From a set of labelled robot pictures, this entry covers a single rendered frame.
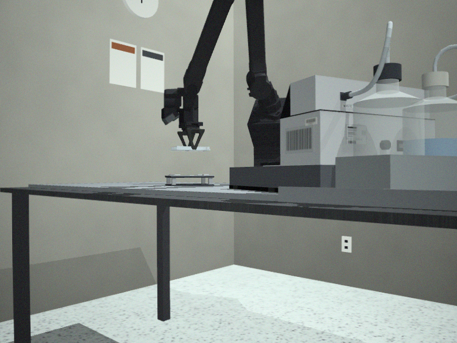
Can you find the grey flexible hose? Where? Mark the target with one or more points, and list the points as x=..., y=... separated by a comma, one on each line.
x=385, y=58

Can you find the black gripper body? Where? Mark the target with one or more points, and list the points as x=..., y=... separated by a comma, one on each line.
x=192, y=125

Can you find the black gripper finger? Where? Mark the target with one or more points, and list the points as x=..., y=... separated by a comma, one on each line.
x=189, y=131
x=181, y=134

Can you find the white bottle with cap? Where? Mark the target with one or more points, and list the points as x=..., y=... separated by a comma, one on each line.
x=440, y=115

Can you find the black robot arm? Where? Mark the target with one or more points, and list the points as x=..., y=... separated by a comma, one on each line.
x=260, y=87

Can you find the white flexible hose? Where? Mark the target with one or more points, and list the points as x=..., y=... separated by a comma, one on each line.
x=436, y=59

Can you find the white well plate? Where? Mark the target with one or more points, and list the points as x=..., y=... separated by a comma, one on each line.
x=189, y=148

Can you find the clear plastic bottle with black cap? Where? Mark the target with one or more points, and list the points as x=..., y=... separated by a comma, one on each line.
x=389, y=121

